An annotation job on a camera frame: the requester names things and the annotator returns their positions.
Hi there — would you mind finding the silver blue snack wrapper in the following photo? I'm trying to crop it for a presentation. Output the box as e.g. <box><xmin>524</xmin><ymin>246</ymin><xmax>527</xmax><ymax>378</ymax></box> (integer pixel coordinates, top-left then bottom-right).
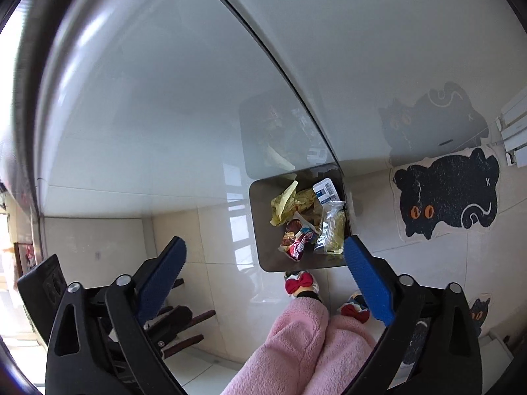
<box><xmin>312</xmin><ymin>177</ymin><xmax>340</xmax><ymax>205</ymax></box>

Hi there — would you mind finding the pink fleece leg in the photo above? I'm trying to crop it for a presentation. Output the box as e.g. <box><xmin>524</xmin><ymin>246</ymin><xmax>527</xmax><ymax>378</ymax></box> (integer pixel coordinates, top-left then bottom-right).
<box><xmin>223</xmin><ymin>297</ymin><xmax>376</xmax><ymax>394</ymax></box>

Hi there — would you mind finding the clear plastic bag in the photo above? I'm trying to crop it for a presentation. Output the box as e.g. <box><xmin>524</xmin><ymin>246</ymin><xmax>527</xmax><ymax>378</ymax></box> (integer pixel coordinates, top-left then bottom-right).
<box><xmin>315</xmin><ymin>201</ymin><xmax>347</xmax><ymax>255</ymax></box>

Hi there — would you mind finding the grey trash bin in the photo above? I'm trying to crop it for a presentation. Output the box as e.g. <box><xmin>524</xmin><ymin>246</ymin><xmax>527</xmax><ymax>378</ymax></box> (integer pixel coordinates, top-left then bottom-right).
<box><xmin>248</xmin><ymin>164</ymin><xmax>351</xmax><ymax>273</ymax></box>

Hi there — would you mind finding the red bow slipper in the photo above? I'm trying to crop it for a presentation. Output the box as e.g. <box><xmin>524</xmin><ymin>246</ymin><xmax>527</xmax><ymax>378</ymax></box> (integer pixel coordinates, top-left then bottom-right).
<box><xmin>284</xmin><ymin>270</ymin><xmax>320</xmax><ymax>300</ymax></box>

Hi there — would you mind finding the black cat floor mat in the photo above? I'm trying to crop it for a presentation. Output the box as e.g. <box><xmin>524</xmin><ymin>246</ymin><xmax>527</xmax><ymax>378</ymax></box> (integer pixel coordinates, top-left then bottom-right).
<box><xmin>391</xmin><ymin>147</ymin><xmax>500</xmax><ymax>240</ymax></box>

